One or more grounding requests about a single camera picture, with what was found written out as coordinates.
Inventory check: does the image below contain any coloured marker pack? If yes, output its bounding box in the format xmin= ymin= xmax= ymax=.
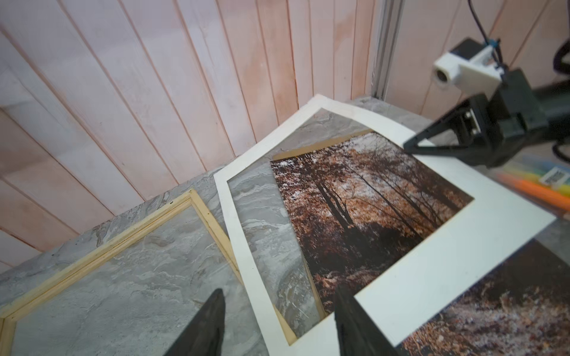
xmin=490 ymin=154 xmax=569 ymax=220

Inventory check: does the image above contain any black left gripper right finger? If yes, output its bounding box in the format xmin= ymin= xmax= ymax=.
xmin=334 ymin=285 xmax=398 ymax=356

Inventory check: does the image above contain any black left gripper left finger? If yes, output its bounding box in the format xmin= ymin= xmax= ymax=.
xmin=164 ymin=289 xmax=226 ymax=356

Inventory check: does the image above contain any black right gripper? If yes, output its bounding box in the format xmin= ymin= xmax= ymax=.
xmin=403 ymin=69 xmax=548 ymax=167

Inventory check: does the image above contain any wooden backing board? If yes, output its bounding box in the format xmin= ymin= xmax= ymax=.
xmin=271 ymin=129 xmax=372 ymax=321

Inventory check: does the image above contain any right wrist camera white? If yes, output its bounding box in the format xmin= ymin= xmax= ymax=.
xmin=432 ymin=37 xmax=505 ymax=99

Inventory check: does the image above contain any light wooden picture frame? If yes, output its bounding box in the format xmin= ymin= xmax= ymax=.
xmin=0 ymin=188 xmax=298 ymax=356

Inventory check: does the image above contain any white mat board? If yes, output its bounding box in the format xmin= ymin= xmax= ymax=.
xmin=215 ymin=95 xmax=555 ymax=355

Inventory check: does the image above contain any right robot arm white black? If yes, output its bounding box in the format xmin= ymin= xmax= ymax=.
xmin=403 ymin=38 xmax=569 ymax=168

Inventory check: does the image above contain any autumn forest photo print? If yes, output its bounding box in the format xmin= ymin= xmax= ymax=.
xmin=271 ymin=131 xmax=569 ymax=355

